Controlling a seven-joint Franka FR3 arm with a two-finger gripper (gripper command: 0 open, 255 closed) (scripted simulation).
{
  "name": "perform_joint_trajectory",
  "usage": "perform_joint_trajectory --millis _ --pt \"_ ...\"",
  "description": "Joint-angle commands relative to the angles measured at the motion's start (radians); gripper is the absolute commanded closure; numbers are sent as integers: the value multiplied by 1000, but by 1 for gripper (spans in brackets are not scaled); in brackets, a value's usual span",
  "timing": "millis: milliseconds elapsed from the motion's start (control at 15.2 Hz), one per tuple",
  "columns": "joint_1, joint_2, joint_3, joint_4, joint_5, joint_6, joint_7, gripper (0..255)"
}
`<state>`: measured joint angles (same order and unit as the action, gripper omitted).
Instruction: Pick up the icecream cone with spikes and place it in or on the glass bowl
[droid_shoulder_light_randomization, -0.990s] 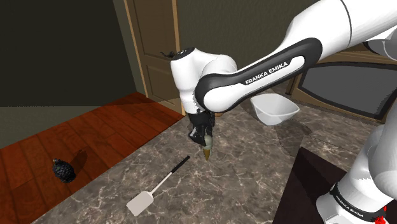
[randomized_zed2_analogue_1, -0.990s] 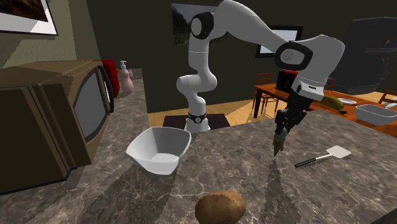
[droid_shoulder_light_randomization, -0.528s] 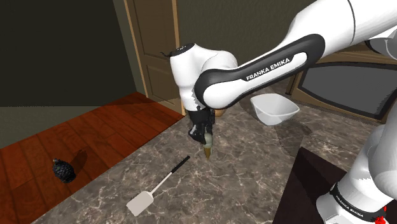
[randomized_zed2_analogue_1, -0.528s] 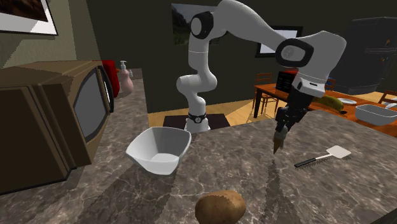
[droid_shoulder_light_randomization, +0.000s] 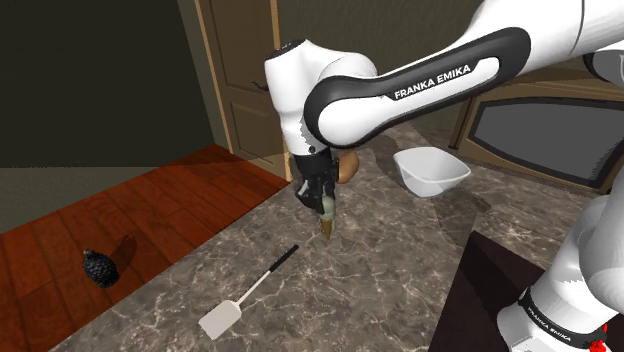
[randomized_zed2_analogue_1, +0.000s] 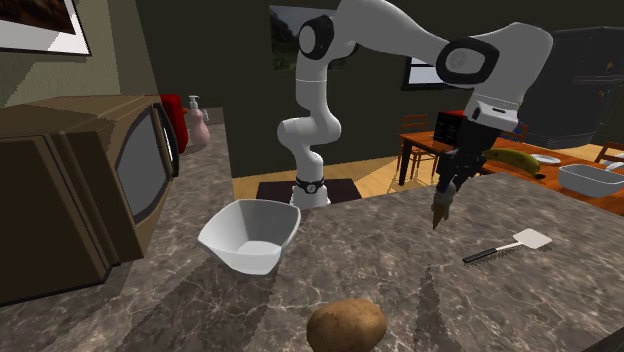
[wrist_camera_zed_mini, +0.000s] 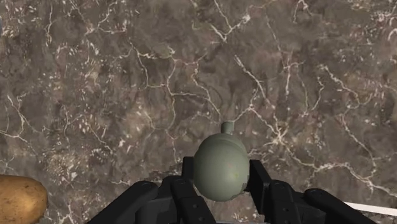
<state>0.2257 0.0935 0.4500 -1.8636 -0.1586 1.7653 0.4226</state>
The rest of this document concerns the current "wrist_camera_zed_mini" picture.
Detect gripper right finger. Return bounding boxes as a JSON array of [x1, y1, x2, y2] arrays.
[[246, 159, 376, 224]]

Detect grey-green round vase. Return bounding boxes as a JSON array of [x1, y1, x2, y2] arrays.
[[192, 121, 251, 203]]

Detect brown potato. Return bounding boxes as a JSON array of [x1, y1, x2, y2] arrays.
[[0, 174, 49, 224]]

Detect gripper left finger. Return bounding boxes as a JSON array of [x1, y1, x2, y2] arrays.
[[87, 156, 217, 224]]

